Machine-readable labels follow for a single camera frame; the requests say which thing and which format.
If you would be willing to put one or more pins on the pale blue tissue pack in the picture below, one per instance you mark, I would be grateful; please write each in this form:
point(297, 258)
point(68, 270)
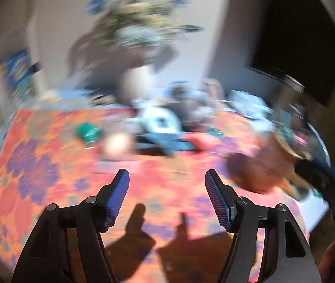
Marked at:
point(250, 104)

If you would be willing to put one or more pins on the green soft item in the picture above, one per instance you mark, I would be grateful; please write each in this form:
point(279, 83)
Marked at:
point(89, 132)

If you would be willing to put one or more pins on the red cloth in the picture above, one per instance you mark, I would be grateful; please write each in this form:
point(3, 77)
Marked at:
point(204, 141)

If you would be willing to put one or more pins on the pale round ball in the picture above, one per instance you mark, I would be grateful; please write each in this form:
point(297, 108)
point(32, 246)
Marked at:
point(116, 145)

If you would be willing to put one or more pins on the orange floral blanket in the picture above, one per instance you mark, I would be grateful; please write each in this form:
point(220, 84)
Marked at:
point(161, 191)

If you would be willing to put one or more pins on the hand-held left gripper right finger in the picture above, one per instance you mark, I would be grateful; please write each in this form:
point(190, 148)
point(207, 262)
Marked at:
point(219, 203)

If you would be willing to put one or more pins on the white and blue soft item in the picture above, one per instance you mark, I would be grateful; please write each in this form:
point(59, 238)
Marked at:
point(161, 121)

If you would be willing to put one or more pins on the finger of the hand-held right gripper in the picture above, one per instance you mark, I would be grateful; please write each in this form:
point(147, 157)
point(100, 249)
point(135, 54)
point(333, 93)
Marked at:
point(312, 172)

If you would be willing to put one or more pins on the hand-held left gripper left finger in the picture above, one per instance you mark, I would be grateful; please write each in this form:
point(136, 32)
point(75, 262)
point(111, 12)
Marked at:
point(117, 200)

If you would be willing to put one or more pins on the teal towel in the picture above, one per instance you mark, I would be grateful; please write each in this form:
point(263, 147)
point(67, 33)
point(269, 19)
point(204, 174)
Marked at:
point(167, 145)

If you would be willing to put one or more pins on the dark television screen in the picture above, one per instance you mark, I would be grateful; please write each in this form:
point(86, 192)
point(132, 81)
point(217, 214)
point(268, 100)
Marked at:
point(303, 50)

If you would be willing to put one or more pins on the blue printed box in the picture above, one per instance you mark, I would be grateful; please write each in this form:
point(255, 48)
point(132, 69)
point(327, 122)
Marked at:
point(17, 73)

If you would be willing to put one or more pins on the white ribbed vase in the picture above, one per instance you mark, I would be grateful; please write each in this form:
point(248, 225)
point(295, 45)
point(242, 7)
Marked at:
point(136, 84)

